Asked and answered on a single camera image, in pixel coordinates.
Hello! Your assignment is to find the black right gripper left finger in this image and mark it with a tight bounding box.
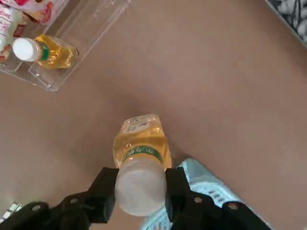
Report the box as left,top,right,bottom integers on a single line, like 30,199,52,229
0,167,120,230

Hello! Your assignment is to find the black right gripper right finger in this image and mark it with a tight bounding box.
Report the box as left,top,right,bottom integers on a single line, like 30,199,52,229
165,167,273,230

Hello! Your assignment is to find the yellow juice bottle white cap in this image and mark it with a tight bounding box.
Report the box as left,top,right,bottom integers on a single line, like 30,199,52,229
12,34,79,70
112,114,173,218

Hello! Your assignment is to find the light blue plastic basket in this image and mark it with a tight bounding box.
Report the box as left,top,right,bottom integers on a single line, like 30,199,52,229
139,157,243,230

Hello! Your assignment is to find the clear acrylic tiered shelf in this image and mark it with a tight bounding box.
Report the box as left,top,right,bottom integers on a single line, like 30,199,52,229
0,0,131,93

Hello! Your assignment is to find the white mouse print snack packet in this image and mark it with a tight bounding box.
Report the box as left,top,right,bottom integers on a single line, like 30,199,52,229
0,3,28,64

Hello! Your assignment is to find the strawberry print snack packet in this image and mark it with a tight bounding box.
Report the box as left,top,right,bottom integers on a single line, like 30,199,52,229
14,0,70,25

